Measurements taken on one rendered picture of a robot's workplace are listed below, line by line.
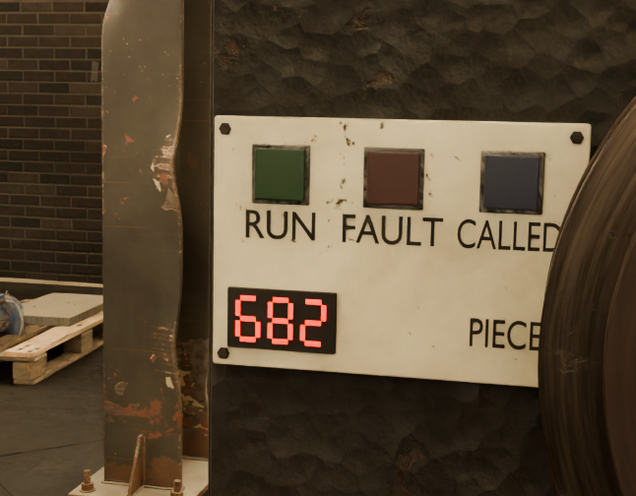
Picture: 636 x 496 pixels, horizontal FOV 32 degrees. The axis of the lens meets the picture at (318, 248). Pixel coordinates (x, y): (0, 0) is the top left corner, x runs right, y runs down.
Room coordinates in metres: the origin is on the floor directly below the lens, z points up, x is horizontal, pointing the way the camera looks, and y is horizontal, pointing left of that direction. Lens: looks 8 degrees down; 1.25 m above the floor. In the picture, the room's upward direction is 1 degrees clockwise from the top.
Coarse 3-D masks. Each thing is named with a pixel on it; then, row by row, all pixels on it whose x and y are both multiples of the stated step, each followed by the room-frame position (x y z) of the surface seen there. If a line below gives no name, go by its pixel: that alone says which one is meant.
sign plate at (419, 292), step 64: (256, 128) 0.77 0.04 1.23; (320, 128) 0.76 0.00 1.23; (384, 128) 0.75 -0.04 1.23; (448, 128) 0.74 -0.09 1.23; (512, 128) 0.73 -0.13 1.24; (576, 128) 0.72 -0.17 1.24; (320, 192) 0.76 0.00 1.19; (448, 192) 0.74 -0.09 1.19; (256, 256) 0.77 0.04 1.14; (320, 256) 0.76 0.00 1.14; (384, 256) 0.75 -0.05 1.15; (448, 256) 0.74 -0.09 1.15; (512, 256) 0.73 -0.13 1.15; (256, 320) 0.77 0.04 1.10; (320, 320) 0.76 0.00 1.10; (384, 320) 0.75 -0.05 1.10; (448, 320) 0.74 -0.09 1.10; (512, 320) 0.73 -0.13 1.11; (512, 384) 0.73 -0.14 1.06
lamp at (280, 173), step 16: (256, 160) 0.77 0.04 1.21; (272, 160) 0.77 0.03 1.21; (288, 160) 0.76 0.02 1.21; (304, 160) 0.76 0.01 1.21; (256, 176) 0.77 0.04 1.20; (272, 176) 0.77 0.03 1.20; (288, 176) 0.76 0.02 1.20; (304, 176) 0.76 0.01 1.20; (256, 192) 0.77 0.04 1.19; (272, 192) 0.77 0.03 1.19; (288, 192) 0.76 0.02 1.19; (304, 192) 0.76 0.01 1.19
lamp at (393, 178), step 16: (368, 160) 0.75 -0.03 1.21; (384, 160) 0.75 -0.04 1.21; (400, 160) 0.75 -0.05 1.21; (416, 160) 0.74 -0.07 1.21; (368, 176) 0.75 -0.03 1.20; (384, 176) 0.75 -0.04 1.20; (400, 176) 0.75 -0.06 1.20; (416, 176) 0.74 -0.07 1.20; (368, 192) 0.75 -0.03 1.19; (384, 192) 0.75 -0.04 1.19; (400, 192) 0.75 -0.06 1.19; (416, 192) 0.74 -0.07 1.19
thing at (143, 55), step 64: (128, 0) 3.36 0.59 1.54; (192, 0) 3.63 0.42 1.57; (128, 64) 3.36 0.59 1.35; (192, 64) 3.63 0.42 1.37; (128, 128) 3.36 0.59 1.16; (192, 128) 3.63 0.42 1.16; (128, 192) 3.36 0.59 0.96; (192, 192) 3.63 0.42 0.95; (128, 256) 3.36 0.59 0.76; (192, 256) 3.63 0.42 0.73; (128, 320) 3.36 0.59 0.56; (192, 320) 3.63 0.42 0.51; (128, 384) 3.36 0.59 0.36; (192, 384) 3.63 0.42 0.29; (128, 448) 3.36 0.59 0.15; (192, 448) 3.63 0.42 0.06
